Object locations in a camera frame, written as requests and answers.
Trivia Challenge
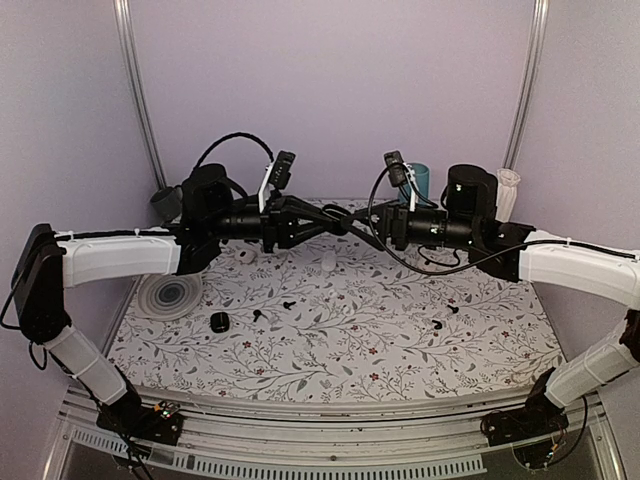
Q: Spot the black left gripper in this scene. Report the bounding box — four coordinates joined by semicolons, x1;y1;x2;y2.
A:
208;193;335;253

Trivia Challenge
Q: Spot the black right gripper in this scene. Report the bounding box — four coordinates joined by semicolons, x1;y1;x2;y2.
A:
341;198;479;251

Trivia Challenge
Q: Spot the black earbud case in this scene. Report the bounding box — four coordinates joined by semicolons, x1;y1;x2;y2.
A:
332;215;351;236
209;312;230;334

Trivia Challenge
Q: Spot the white earbud charging case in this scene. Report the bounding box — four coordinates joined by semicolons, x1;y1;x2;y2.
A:
234;249;257;265

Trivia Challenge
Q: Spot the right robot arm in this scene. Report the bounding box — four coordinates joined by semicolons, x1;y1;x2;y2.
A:
291;164;639;436

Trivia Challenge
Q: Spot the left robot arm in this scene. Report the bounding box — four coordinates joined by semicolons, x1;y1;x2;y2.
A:
7;164;345;434

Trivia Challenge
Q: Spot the white oval earbud case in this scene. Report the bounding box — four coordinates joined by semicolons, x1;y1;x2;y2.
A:
321;251;337;273

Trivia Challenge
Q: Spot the teal plastic cup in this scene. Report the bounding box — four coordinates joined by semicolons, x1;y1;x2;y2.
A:
398;163;430;205

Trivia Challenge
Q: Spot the floral patterned table mat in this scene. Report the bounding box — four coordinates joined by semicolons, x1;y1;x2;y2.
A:
107;198;564;404

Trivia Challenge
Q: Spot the dark green ceramic mug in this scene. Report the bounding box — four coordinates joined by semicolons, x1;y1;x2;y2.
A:
150;186;181;222

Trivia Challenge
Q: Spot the white ribbed vase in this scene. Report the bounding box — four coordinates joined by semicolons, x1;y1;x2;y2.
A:
496;168;521;223

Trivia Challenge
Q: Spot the white ribbed plate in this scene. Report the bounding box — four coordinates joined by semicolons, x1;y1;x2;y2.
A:
135;274;203;322

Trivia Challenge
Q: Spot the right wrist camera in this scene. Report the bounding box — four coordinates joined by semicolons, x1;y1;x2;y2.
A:
383;150;418;211

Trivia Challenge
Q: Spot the aluminium front rail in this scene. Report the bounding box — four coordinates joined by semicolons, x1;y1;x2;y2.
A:
43;387;630;479

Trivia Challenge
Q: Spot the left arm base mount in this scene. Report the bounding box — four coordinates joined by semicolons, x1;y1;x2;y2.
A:
96;398;185;446

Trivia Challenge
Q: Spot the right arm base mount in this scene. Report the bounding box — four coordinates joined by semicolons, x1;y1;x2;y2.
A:
480;406;569;446

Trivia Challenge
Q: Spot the aluminium frame post left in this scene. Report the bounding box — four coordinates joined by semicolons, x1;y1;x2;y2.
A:
113;0;167;190

